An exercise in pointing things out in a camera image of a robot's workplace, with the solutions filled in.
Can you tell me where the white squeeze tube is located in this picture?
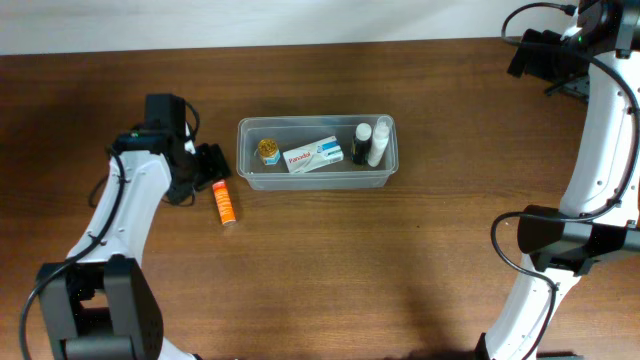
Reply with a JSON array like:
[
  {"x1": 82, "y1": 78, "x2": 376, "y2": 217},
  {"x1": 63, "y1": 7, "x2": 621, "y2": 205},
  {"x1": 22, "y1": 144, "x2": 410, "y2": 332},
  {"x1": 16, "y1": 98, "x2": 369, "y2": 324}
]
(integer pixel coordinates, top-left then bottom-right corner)
[{"x1": 367, "y1": 116, "x2": 393, "y2": 167}]

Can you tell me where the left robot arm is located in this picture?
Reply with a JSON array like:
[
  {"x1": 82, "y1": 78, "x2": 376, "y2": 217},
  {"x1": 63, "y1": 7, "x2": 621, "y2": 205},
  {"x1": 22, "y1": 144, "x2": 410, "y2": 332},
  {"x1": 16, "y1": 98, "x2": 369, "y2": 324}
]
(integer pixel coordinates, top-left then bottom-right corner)
[{"x1": 19, "y1": 94, "x2": 231, "y2": 360}]

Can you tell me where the clear plastic container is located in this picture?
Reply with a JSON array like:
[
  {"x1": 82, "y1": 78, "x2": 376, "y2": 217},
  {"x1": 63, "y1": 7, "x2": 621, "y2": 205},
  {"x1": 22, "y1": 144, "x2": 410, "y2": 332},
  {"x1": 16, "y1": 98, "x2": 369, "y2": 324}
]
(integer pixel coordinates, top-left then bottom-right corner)
[{"x1": 236, "y1": 114, "x2": 399, "y2": 191}]

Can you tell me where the black bottle with white cap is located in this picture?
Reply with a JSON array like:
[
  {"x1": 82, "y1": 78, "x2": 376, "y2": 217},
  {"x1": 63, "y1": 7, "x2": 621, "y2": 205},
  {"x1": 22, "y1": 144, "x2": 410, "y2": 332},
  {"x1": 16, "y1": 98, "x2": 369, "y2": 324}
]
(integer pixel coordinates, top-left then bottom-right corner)
[{"x1": 351, "y1": 123, "x2": 372, "y2": 165}]

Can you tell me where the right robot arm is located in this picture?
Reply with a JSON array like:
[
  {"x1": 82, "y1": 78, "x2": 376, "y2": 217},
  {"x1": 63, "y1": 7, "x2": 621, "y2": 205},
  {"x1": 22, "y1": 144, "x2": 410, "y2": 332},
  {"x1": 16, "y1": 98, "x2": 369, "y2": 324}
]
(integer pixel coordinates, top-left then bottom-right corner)
[{"x1": 473, "y1": 1, "x2": 639, "y2": 360}]

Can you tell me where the small gold-lid jar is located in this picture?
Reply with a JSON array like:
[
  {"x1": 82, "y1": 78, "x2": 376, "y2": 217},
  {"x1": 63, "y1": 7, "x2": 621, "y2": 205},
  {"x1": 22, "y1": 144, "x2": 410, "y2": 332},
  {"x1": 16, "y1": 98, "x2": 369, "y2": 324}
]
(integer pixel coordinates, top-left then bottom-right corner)
[{"x1": 257, "y1": 138, "x2": 280, "y2": 166}]

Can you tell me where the white Panadol medicine box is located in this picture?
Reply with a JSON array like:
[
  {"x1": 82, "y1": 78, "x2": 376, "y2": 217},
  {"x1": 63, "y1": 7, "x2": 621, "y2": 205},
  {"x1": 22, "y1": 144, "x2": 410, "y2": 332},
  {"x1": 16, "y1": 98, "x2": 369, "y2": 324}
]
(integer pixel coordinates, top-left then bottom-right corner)
[{"x1": 283, "y1": 136, "x2": 344, "y2": 174}]

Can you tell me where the orange effervescent tablet tube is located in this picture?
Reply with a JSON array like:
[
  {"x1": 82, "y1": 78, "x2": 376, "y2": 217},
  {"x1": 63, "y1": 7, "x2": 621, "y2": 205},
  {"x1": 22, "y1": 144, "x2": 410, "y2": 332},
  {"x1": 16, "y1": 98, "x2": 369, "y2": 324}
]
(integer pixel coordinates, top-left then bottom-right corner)
[{"x1": 212, "y1": 180, "x2": 237, "y2": 226}]

